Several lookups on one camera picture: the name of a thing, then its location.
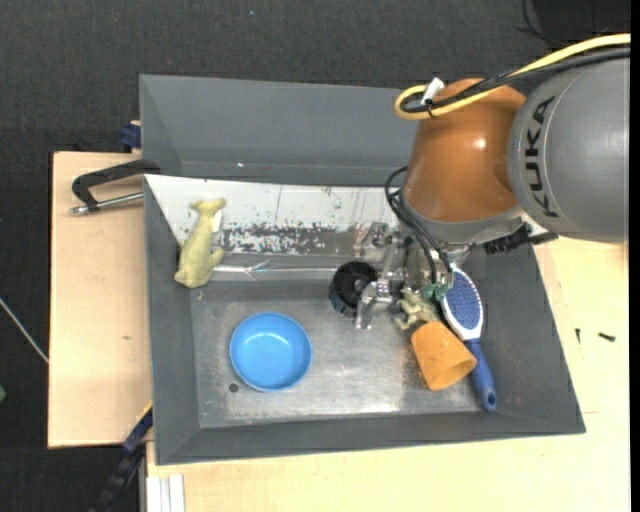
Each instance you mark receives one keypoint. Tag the blue bowl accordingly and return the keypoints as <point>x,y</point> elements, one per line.
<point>270,352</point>

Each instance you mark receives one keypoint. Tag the black ribbed wheel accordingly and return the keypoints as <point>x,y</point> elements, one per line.
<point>345,295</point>

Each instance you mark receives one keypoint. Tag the grey metal bin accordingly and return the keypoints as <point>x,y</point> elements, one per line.
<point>350,360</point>

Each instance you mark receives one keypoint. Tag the small black screw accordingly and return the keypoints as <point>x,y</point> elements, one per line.
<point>607,337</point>

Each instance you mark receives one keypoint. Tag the pale wood board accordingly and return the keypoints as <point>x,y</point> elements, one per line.
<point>95,325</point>

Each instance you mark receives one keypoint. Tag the orange cup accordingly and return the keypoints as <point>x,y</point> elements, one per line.
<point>442,357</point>

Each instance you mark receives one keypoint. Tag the green toy animal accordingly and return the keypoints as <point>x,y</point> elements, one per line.
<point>415,311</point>

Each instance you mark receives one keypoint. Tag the black cylinder on white bracket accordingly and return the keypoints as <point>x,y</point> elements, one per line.
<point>505,242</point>

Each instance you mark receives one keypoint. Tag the yellow-green toy dog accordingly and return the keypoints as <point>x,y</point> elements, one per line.
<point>197,250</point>

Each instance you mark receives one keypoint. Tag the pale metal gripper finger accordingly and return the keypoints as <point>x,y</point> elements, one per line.
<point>376,236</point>
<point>369,305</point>

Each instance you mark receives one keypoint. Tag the blue and white hairbrush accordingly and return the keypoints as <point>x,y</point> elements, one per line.
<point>465,305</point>

